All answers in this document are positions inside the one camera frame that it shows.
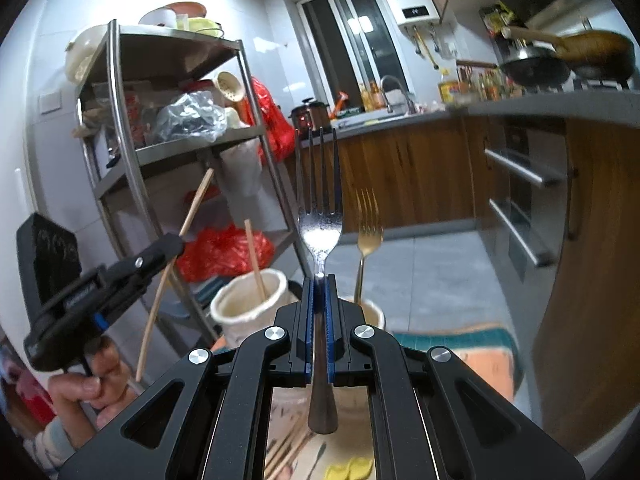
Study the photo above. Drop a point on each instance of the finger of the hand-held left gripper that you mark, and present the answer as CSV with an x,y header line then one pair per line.
x,y
140,261
125,295

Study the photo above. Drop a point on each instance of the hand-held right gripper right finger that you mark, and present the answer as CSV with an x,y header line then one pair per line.
x,y
330,330

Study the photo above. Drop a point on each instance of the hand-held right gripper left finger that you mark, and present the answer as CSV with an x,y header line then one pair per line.
x,y
309,330

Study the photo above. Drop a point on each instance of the white scalloped ceramic jar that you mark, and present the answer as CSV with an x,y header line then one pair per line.
x,y
245,320

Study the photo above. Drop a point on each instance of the wooden chopstick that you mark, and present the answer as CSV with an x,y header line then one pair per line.
x,y
282,447
255,260
291,457
197,205

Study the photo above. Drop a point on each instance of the silver fork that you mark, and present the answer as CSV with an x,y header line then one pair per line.
x,y
316,462
320,230

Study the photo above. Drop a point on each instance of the person's left forearm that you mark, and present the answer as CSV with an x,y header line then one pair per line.
x,y
55,442

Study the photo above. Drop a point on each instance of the person's left hand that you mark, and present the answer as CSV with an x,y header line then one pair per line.
x,y
85,400

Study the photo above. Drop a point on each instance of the red crumpled plastic bag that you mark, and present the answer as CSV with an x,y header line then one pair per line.
x,y
220,255

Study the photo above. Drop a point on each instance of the gold fork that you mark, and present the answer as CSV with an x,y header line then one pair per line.
x,y
369,242

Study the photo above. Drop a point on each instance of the white plastic bag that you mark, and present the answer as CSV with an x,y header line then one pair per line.
x,y
242,167

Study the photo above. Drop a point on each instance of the red patterned packet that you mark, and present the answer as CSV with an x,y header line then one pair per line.
x,y
137,120

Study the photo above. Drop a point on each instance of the clear plastic bag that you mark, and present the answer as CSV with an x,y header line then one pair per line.
x,y
190,115

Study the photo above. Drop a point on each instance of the wooden kitchen cabinet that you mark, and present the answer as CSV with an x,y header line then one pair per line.
x,y
425,170

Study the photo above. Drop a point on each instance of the red hanging plastic bag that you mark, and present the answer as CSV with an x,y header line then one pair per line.
x,y
272,125

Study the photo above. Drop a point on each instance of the beige slotted ladle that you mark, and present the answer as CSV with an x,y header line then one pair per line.
x,y
227,84

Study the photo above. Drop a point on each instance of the steel shelf rack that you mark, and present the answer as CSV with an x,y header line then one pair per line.
x,y
170,50

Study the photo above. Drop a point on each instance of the dark rice cooker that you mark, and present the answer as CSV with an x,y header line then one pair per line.
x,y
310,116

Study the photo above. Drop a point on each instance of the cream bowl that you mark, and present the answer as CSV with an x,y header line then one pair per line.
x,y
82,55

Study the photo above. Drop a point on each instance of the yellow drink bottles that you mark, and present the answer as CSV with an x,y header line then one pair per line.
x,y
372,97

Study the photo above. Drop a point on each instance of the steel faucet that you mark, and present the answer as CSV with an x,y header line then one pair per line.
x,y
411,104

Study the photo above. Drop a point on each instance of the green basin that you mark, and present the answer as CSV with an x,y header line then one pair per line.
x,y
205,26

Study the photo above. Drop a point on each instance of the white bowl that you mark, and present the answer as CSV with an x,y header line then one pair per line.
x,y
160,17

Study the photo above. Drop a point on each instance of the built-in oven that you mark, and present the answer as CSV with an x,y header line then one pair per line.
x,y
520,160

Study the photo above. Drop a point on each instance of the red-brown bowl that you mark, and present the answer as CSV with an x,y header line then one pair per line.
x,y
190,8

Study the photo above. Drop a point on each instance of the yellow oil bottle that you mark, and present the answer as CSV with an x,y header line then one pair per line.
x,y
450,91

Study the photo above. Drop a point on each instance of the sliding window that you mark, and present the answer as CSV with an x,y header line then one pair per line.
x,y
325,45

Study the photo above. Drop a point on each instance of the row of condiment bottles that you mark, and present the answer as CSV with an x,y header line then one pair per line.
x,y
492,87

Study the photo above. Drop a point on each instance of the black wok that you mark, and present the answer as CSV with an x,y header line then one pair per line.
x,y
537,67

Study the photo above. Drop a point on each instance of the colourful hanging packets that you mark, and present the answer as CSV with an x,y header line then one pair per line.
x,y
497,20

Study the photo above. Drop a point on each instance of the brown frying pan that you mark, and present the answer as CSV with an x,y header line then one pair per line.
x,y
600,50

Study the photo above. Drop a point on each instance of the white light switch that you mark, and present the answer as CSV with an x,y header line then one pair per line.
x,y
50,102

